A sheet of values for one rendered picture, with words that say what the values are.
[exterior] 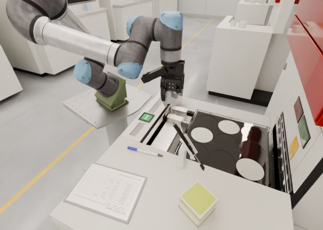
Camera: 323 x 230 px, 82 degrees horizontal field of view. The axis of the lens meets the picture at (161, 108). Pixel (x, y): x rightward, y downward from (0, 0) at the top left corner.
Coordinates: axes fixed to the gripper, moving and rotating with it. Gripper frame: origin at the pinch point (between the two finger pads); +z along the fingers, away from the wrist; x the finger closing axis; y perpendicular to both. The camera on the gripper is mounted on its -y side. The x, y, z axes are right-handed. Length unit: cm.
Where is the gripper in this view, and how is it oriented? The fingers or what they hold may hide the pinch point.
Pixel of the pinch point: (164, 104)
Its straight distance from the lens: 79.8
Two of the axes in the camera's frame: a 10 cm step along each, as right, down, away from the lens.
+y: 9.7, 1.5, -2.1
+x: 2.6, -5.7, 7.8
